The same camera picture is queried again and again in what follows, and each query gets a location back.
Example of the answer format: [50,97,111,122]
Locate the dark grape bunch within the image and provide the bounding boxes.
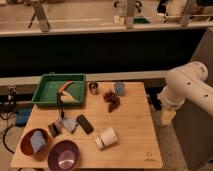
[103,91,120,113]

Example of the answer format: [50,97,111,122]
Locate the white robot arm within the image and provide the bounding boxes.
[158,61,213,126]

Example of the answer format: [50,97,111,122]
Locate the purple bowl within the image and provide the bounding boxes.
[47,140,80,171]

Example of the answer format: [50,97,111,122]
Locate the brown bowl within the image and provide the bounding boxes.
[20,128,50,160]

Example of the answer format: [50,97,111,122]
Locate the blue plastic cup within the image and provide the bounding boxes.
[114,82,125,96]

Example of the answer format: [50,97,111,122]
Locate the small metal cup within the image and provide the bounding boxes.
[89,82,99,95]

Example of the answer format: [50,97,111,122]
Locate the black remote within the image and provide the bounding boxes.
[77,114,94,134]

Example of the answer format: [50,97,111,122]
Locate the grey blue cloth piece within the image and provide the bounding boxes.
[62,117,78,133]

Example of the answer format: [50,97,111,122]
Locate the small black block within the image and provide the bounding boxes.
[48,124,60,137]

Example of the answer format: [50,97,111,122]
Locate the green plastic tray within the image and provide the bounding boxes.
[32,73,86,107]

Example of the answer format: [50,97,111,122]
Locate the blue box beside table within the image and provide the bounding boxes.
[15,108,32,127]

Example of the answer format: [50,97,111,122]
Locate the black handled utensil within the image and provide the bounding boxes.
[57,92,64,119]

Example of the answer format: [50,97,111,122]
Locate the black cables on floor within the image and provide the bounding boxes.
[0,99,18,154]

